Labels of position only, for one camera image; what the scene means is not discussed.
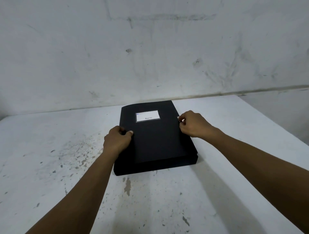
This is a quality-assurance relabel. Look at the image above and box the person's right hand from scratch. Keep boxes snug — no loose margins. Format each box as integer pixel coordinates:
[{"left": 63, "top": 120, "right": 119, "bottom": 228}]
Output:
[{"left": 178, "top": 110, "right": 219, "bottom": 143}]

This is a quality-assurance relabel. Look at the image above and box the person's left hand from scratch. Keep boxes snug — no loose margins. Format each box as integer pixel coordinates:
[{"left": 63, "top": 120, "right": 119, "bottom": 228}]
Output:
[{"left": 103, "top": 125, "right": 134, "bottom": 158}]

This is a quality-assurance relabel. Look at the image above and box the black folder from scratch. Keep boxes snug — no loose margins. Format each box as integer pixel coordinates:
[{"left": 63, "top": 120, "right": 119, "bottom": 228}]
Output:
[{"left": 113, "top": 100, "right": 199, "bottom": 176}]

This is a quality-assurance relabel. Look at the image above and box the person's right forearm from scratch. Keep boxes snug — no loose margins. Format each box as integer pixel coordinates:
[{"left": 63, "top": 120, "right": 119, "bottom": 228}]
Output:
[{"left": 207, "top": 129, "right": 309, "bottom": 233}]

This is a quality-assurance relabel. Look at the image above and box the person's left forearm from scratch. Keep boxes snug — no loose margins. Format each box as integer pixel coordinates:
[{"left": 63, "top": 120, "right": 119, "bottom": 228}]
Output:
[{"left": 25, "top": 149, "right": 116, "bottom": 234}]

